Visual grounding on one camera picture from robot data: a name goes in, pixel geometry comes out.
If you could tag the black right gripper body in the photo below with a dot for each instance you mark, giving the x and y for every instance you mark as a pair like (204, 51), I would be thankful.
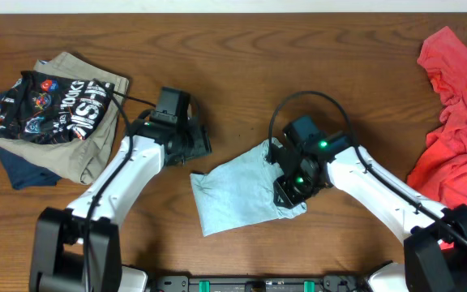
(284, 191)

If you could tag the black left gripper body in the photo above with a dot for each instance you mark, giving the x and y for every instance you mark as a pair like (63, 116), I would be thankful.
(198, 140)

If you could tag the light blue t-shirt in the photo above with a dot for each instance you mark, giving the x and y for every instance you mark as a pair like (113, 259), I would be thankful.
(240, 193)

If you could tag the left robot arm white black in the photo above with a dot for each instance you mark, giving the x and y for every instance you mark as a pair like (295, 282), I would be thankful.
(78, 248)

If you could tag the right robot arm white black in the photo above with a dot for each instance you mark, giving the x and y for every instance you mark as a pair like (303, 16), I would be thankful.
(433, 237)

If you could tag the beige folded garment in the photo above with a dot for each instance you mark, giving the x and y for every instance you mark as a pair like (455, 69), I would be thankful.
(81, 161)

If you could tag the black printed folded shirt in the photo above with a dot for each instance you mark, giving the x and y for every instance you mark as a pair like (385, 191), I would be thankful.
(49, 109)

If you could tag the red t-shirt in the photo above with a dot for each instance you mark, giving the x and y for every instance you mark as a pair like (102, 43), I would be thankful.
(441, 171)

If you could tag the navy folded garment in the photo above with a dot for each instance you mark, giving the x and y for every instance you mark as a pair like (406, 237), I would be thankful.
(22, 173)

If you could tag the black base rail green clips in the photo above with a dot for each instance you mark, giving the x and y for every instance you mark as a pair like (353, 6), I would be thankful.
(328, 283)

